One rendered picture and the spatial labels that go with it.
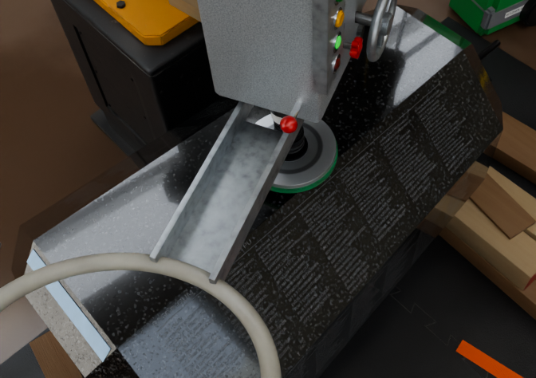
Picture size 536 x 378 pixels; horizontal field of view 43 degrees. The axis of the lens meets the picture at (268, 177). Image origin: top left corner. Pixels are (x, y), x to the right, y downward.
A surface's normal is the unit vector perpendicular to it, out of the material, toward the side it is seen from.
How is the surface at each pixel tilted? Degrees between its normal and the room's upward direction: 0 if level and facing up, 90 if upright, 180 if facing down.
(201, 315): 45
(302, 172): 0
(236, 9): 90
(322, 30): 90
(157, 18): 0
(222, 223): 2
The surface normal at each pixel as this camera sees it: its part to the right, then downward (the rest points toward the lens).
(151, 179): -0.06, -0.55
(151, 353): 0.44, 0.02
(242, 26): -0.39, 0.78
